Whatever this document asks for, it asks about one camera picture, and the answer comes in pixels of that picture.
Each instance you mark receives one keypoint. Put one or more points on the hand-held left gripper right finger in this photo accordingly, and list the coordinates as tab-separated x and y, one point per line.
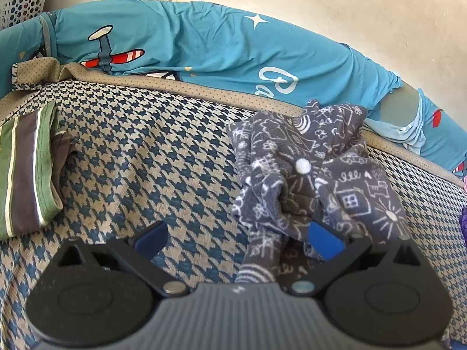
326	241

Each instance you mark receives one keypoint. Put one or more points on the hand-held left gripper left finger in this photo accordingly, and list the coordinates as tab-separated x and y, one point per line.
151	240

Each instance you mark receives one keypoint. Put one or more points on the grey doodle print fleece garment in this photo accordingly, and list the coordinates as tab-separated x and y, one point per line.
310	175

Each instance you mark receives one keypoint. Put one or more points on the blue beige houndstooth seat cushion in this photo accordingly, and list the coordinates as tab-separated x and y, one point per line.
146	160

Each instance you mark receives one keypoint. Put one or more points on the purple folded garment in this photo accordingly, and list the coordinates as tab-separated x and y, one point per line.
464	224

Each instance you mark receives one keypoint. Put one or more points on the green brown striped folded garment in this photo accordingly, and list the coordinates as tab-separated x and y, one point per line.
25	171

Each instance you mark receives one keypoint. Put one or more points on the blue airplane print sofa cover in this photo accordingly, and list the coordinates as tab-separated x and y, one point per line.
219	40

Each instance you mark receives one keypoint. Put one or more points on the white perforated laundry basket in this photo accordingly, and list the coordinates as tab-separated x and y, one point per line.
22	3

